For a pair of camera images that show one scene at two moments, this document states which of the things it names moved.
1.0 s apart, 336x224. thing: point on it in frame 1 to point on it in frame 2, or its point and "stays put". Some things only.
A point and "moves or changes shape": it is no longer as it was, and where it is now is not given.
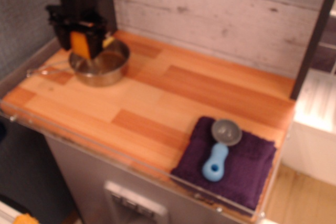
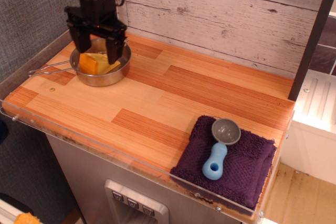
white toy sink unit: [308, 145] stays put
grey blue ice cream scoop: [227, 132] stays put
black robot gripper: [74, 8] to [96, 13]
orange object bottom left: [25, 219] stays put
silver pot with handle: [106, 68] stays put
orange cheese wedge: [78, 43] moves or changes shape
